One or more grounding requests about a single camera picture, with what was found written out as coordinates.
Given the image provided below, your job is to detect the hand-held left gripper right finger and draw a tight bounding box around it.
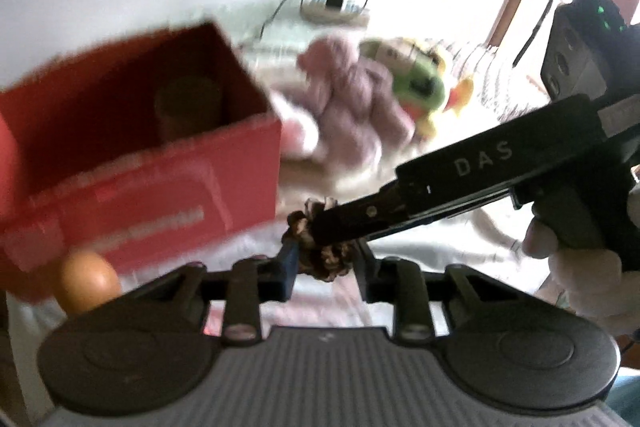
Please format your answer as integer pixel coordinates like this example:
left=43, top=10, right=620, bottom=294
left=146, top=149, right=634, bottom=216
left=352, top=239, right=521, bottom=348

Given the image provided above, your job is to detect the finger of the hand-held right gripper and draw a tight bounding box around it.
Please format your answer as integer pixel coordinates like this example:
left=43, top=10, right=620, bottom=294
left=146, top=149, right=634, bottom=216
left=310, top=181, right=418, bottom=248

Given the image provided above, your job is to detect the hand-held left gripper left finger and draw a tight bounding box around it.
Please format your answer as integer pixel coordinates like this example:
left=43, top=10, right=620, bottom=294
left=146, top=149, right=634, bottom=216
left=127, top=239, right=301, bottom=348

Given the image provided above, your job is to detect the brown pine cone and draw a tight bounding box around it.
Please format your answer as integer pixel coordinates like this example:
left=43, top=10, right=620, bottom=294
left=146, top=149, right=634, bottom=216
left=281, top=198, right=358, bottom=284

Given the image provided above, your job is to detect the red cardboard box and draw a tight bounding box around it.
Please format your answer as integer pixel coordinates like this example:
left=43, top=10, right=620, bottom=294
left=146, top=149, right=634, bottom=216
left=0, top=22, right=284, bottom=304

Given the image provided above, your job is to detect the brown egg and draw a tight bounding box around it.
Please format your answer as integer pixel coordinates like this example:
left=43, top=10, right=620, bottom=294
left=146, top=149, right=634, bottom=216
left=52, top=251, right=122, bottom=315

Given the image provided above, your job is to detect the person's right hand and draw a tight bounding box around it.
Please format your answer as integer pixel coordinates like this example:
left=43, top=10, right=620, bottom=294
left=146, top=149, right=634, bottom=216
left=522, top=219, right=640, bottom=334

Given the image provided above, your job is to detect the white knitted cloth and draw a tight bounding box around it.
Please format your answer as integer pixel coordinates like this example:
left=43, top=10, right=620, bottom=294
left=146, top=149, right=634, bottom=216
left=447, top=41, right=553, bottom=120

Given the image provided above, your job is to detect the pale printed blanket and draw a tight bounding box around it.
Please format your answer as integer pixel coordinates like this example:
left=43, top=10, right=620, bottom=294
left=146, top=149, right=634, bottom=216
left=120, top=152, right=551, bottom=323

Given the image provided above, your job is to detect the pink plush toy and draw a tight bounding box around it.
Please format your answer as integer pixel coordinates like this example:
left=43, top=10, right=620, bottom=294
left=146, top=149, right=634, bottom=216
left=295, top=36, right=417, bottom=170

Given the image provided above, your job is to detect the green plush toy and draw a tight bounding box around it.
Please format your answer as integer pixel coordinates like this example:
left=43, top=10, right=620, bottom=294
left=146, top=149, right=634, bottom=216
left=360, top=37, right=473, bottom=140

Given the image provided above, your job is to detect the brown cup inside box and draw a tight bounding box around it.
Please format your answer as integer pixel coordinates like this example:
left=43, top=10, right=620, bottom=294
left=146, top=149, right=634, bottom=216
left=154, top=76, right=223, bottom=141

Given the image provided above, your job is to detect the white power strip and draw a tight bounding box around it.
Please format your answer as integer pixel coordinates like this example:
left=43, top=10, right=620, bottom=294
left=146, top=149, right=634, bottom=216
left=300, top=0, right=372, bottom=26

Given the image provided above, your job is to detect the green bed sheet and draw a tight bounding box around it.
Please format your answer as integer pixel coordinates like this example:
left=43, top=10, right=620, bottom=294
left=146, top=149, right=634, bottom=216
left=200, top=0, right=371, bottom=58

